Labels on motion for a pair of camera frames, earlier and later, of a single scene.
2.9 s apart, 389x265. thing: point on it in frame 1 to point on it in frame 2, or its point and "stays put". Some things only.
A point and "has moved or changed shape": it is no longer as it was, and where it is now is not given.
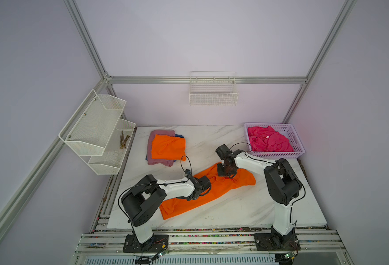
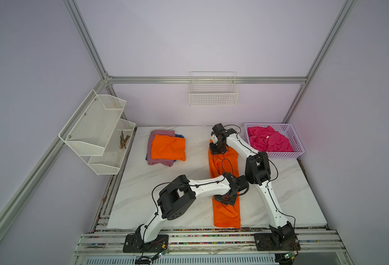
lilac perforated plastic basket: [286, 130] stays put
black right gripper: [221, 173] to [213, 152]
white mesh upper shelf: [89, 129] stays put
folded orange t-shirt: [166, 147] stays put
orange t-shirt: [221, 186] has moved or changed shape
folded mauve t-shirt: [169, 162] stays put
